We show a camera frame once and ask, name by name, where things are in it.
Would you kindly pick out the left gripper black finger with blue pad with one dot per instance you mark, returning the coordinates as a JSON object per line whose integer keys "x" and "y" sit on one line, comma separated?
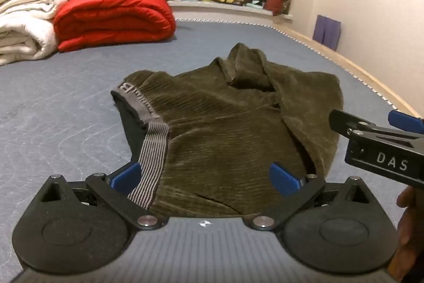
{"x": 114, "y": 189}
{"x": 298, "y": 193}

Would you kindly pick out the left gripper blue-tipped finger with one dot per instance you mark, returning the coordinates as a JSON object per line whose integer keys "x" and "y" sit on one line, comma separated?
{"x": 406, "y": 122}

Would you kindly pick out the olive green corduroy pants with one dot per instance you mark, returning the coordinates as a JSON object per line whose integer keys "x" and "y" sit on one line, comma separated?
{"x": 205, "y": 139}

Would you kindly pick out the person's right hand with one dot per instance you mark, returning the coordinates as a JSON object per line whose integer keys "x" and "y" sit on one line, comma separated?
{"x": 410, "y": 233}

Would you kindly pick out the blue quilted mattress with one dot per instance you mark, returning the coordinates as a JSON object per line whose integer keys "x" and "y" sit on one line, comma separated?
{"x": 58, "y": 116}

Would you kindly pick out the red folded quilt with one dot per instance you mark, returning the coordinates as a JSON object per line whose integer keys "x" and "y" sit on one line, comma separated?
{"x": 81, "y": 24}

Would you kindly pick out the white folded blanket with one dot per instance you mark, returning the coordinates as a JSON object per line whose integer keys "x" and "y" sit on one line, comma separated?
{"x": 27, "y": 31}

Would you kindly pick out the wooden bed frame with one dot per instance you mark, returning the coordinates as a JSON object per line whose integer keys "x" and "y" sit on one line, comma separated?
{"x": 367, "y": 79}

